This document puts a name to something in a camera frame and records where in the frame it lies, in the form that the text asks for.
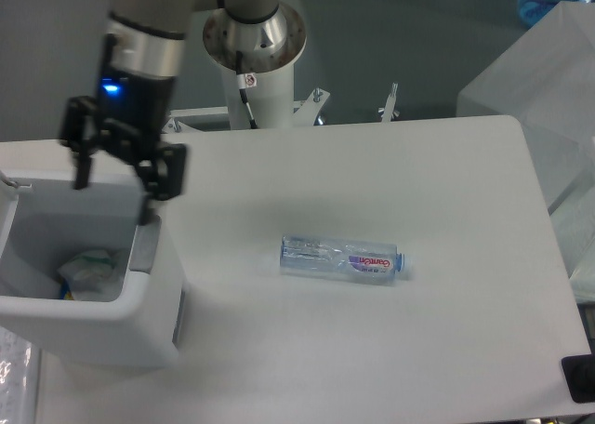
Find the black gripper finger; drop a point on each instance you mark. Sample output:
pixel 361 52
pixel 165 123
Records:
pixel 159 165
pixel 78 133

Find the clear plastic water bottle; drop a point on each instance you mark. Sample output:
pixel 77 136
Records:
pixel 359 262

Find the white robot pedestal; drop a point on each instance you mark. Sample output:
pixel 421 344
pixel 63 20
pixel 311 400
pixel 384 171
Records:
pixel 270 96

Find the white paper wrapper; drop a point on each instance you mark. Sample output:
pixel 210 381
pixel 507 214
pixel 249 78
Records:
pixel 95 275

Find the clear plastic sheet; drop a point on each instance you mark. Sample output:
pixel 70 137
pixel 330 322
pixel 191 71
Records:
pixel 20 368

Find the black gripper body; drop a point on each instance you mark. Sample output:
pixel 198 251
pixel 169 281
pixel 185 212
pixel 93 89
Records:
pixel 131 113

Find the translucent white plastic box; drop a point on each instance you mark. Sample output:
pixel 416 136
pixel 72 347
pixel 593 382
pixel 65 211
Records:
pixel 546 81

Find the blue snack packet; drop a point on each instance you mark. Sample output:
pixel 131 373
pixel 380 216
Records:
pixel 65 292

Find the white pedestal foot frame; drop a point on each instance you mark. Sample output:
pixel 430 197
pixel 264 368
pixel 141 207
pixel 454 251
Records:
pixel 305 113

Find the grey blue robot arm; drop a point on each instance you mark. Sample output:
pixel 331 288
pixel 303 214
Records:
pixel 255 43

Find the white trash can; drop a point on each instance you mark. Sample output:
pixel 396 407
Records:
pixel 44 223

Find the black device at table edge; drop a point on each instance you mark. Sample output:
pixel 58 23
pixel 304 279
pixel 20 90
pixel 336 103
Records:
pixel 578 371

